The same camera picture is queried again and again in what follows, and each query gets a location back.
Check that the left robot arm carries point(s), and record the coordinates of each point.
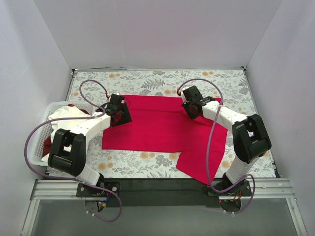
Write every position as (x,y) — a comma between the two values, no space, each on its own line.
(69,146)

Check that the white t shirt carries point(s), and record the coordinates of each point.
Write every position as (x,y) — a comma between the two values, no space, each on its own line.
(64,115)

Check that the white plastic laundry basket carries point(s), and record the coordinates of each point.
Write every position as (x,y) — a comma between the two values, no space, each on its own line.
(45,131)

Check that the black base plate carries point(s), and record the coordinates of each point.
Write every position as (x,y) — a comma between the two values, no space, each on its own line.
(153,192)

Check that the aluminium frame rail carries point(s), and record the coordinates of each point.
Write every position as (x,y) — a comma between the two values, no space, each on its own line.
(62,208)

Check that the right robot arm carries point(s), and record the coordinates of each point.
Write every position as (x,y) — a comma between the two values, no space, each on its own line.
(250,137)

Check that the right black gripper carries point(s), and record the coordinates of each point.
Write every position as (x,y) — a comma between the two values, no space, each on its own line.
(191,111)

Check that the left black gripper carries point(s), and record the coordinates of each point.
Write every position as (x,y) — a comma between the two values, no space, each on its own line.
(122,114)

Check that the dark red t shirt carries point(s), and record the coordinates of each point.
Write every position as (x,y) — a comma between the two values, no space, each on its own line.
(46,147)

